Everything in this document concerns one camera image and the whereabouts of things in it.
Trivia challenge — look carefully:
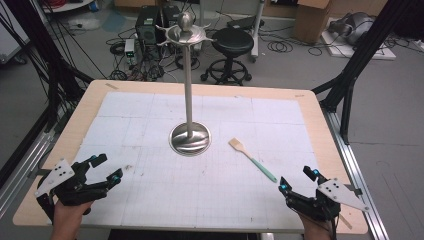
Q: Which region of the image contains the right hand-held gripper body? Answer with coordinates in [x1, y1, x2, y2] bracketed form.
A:
[285, 177, 371, 224]

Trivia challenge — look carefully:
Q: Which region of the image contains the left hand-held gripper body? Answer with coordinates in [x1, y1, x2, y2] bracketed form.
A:
[34, 159, 112, 224]

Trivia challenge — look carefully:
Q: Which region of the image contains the wooden spatula with green handle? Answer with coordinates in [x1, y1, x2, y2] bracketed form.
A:
[228, 137, 279, 184]

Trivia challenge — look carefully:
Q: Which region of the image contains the silver metal utensil rack stand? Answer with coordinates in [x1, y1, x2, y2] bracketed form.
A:
[154, 11, 215, 157]

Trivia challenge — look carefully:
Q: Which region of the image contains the person's right hand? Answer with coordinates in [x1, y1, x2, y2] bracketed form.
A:
[297, 212, 335, 240]

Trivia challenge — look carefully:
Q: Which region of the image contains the person's left hand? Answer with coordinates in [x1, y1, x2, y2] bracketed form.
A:
[49, 199, 93, 240]

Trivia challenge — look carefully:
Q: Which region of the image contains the white grid mat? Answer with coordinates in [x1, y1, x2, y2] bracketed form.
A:
[70, 91, 330, 232]

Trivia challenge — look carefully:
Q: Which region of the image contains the small grey power supply box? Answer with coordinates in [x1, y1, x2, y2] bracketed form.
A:
[123, 38, 137, 66]

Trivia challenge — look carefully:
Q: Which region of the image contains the white flat board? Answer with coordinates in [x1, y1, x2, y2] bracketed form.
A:
[320, 32, 398, 61]

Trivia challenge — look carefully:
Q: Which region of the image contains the large black computer tower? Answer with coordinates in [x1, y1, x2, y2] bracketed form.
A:
[134, 5, 161, 47]

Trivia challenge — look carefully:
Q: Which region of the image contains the tall cardboard box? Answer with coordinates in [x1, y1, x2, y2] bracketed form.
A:
[293, 0, 333, 45]

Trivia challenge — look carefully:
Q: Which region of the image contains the grey bag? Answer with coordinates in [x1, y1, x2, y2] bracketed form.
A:
[327, 11, 377, 47]

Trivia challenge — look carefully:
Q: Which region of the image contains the white stand pole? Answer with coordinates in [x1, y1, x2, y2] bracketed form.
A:
[250, 0, 267, 64]

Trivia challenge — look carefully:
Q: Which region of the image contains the black round stool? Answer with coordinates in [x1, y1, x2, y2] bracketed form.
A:
[200, 27, 256, 86]

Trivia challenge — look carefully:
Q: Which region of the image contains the white round table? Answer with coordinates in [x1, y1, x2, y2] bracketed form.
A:
[41, 0, 97, 14]

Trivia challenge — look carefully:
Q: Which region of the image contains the small black computer tower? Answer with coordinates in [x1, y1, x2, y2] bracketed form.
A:
[161, 4, 181, 28]

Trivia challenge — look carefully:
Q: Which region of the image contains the aluminium rail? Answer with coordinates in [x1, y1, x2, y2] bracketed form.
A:
[322, 109, 390, 240]
[0, 109, 65, 219]

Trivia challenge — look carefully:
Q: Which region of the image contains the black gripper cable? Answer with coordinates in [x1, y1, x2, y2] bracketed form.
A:
[328, 216, 338, 240]

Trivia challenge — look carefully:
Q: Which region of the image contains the black metal frame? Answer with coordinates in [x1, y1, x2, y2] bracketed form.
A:
[311, 0, 415, 145]
[0, 0, 95, 134]

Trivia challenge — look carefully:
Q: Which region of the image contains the coiled black cable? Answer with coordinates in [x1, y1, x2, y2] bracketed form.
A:
[267, 39, 295, 54]

